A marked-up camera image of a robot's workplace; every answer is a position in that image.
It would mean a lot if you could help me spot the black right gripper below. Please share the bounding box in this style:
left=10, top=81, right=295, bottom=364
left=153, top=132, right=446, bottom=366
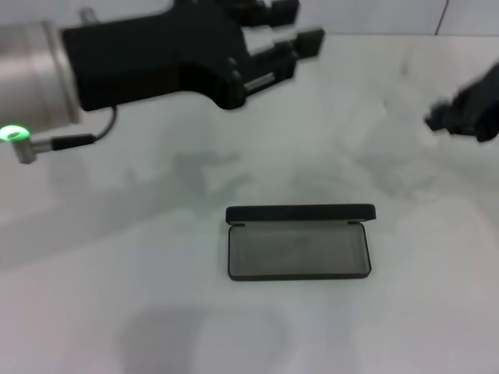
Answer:
left=423, top=60, right=499, bottom=143

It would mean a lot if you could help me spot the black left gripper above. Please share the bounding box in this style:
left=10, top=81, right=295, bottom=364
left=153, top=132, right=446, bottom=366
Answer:
left=62, top=0, right=247, bottom=112

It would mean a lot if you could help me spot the black glasses case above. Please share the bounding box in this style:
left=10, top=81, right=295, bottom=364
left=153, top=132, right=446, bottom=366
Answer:
left=225, top=203, right=377, bottom=282

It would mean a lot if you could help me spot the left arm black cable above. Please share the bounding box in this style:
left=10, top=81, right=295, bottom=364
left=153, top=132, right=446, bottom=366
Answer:
left=15, top=104, right=119, bottom=165

